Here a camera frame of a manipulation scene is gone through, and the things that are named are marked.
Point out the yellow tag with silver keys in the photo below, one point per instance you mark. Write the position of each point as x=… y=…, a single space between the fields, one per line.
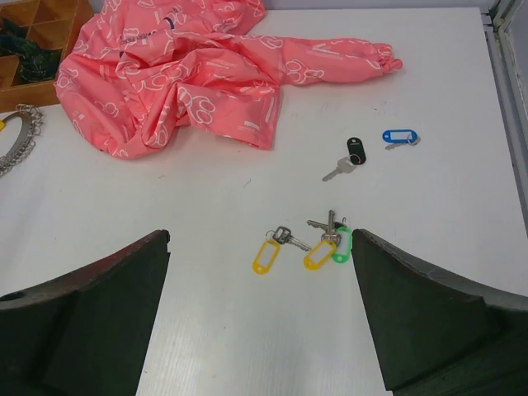
x=324 y=250

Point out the large keyring with yellow grip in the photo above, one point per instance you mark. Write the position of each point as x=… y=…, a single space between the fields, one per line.
x=32 y=122

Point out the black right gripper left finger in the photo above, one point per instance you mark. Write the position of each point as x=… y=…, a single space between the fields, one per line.
x=86 y=332

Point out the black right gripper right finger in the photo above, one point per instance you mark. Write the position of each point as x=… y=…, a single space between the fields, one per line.
x=435 y=332

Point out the aluminium frame post right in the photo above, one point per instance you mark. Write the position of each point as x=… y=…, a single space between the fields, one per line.
x=506 y=34

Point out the black tag with silver key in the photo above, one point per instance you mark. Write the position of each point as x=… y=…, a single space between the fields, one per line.
x=356 y=157

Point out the yellow tag with dark key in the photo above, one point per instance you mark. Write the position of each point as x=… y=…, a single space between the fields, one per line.
x=269 y=250

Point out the pink patterned jacket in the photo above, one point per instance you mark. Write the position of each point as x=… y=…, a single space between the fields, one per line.
x=140 y=70

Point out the blue tag with key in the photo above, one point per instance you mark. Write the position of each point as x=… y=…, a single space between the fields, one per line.
x=397 y=138

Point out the wooden compartment tray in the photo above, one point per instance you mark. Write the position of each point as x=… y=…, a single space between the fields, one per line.
x=35 y=37

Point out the dark rolled cloth in tray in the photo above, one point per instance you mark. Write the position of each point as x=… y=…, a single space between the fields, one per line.
x=36 y=64

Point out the green tag with key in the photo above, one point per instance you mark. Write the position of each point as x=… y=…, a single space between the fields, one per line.
x=343 y=251

